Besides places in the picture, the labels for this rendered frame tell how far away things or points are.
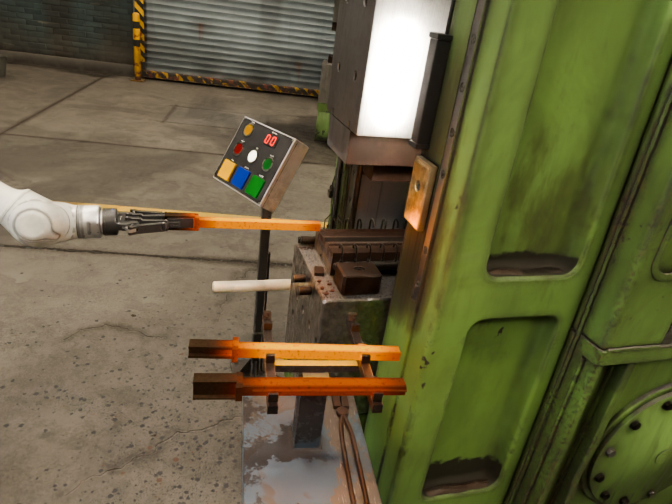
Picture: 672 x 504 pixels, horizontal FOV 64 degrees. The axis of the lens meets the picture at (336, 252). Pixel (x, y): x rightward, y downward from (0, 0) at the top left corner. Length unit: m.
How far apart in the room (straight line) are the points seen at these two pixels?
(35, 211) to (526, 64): 1.09
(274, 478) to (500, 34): 1.04
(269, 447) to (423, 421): 0.45
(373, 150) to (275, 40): 7.91
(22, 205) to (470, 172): 0.99
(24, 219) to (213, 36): 8.21
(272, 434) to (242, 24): 8.40
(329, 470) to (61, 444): 1.37
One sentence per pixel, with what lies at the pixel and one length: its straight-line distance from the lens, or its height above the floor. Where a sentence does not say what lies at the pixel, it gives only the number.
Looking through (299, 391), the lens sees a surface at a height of 0.99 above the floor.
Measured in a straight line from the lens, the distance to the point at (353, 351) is 1.20.
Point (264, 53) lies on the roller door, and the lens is 9.40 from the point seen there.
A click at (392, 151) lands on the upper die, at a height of 1.31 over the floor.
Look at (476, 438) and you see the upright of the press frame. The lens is 1.80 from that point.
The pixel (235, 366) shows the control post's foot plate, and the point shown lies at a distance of 2.69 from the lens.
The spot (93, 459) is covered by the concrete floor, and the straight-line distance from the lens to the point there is 2.35.
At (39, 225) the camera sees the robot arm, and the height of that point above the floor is 1.15.
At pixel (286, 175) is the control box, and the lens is 2.00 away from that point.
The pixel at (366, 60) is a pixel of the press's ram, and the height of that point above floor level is 1.55.
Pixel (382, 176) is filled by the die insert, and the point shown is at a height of 1.23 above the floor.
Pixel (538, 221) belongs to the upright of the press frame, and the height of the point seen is 1.25.
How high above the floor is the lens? 1.70
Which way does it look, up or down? 26 degrees down
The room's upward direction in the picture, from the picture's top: 8 degrees clockwise
